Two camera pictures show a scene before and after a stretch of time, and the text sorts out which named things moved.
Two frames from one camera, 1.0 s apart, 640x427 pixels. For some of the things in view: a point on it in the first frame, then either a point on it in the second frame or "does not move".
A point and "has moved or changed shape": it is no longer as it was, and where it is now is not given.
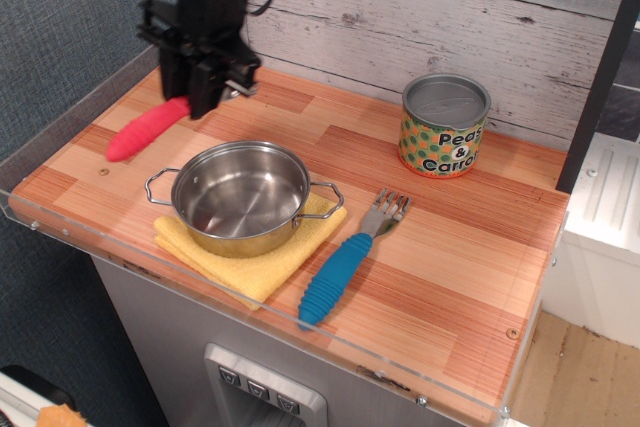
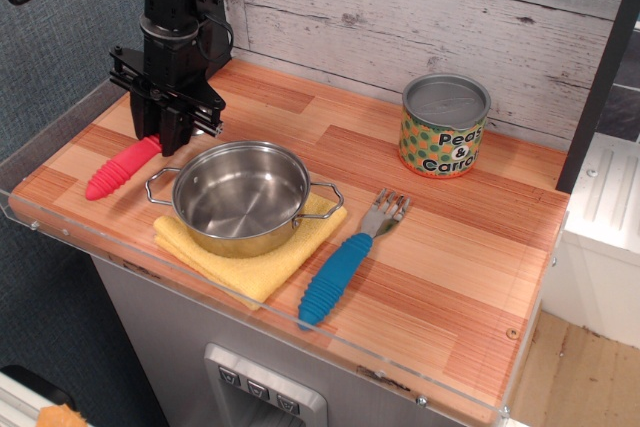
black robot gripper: [206, 25] -> [166, 71]
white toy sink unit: [594, 276] does not move
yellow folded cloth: [247, 281] does not move
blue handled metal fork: [338, 269] does not move
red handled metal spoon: [143, 131] has moved or changed shape
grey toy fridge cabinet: [211, 366] does not move
